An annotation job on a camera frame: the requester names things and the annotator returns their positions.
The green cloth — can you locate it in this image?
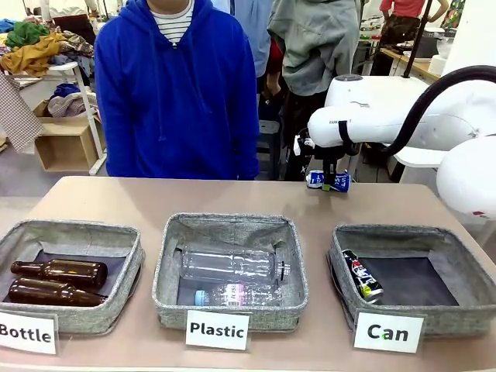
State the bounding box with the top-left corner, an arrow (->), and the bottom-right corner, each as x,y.
5,21 -> 51,50

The person in light blue shirt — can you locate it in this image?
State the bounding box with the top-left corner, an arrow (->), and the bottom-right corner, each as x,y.
231,0 -> 272,94

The person in red shirt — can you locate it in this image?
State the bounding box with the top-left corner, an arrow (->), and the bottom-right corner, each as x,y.
370,0 -> 450,77

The blue and grey clothes heap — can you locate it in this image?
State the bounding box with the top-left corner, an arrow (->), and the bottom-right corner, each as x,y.
46,83 -> 98,119

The grey plastic stool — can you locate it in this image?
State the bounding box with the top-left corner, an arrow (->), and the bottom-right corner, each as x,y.
256,119 -> 282,179

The black drink can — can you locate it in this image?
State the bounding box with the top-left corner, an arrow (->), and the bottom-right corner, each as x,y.
341,249 -> 384,305

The white sign reading Plastic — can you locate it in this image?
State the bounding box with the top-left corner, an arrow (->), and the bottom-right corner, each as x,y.
184,308 -> 252,352

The small clear blue-capped plastic bottle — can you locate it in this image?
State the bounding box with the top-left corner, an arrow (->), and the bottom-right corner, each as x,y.
193,282 -> 284,309

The mustard yellow cloth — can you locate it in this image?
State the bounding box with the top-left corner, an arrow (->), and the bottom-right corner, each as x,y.
0,33 -> 67,78

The white sign reading Can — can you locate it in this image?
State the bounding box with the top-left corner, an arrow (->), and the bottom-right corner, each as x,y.
352,311 -> 425,354

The grey fabric basket bottle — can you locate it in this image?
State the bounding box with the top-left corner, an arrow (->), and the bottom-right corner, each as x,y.
0,219 -> 146,335

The person in white shirt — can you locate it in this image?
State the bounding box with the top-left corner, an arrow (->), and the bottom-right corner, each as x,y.
38,0 -> 100,36

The large clear plastic bottle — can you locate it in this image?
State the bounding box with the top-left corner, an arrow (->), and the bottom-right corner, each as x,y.
180,243 -> 292,283

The patterned dark cloth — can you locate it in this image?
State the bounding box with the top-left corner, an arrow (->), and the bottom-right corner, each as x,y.
57,30 -> 96,59

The wooden bench table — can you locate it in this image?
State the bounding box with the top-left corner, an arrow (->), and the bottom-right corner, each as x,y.
379,46 -> 443,82

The black stand pole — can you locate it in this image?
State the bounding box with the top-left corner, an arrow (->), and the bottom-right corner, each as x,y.
402,0 -> 433,78

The wooden box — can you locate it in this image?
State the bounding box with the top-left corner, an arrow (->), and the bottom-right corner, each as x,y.
33,115 -> 100,174

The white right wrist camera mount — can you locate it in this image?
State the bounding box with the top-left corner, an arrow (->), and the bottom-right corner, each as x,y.
293,131 -> 315,157

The person in blue hoodie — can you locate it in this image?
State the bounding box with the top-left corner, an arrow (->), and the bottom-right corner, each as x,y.
94,0 -> 260,181

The grey fabric basket can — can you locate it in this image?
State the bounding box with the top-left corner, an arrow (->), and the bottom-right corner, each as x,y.
327,223 -> 496,341

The grey fabric basket plastic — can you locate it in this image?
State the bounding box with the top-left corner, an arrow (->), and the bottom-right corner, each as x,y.
151,212 -> 310,333

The white paper roll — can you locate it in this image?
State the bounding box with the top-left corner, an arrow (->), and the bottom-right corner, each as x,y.
429,53 -> 449,77

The white clothes table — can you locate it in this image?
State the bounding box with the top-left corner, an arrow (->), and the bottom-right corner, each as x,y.
7,61 -> 108,176

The checked cloth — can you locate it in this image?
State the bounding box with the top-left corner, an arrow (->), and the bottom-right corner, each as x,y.
0,71 -> 44,154

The blue and white drink can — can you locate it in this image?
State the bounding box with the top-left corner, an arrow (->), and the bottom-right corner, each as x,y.
305,169 -> 352,194

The white sign reading Bottle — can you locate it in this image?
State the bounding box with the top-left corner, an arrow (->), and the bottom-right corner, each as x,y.
0,309 -> 59,356

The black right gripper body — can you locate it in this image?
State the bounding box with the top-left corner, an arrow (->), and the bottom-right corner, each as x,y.
312,143 -> 346,171

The person in grey-green jacket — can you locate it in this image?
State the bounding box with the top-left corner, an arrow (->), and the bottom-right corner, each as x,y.
267,0 -> 361,181

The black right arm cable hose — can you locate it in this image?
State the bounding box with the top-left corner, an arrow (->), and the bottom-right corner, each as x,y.
350,65 -> 496,157

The brown glass bottle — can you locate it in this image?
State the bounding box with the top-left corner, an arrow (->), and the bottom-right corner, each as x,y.
7,277 -> 109,308
10,258 -> 109,288

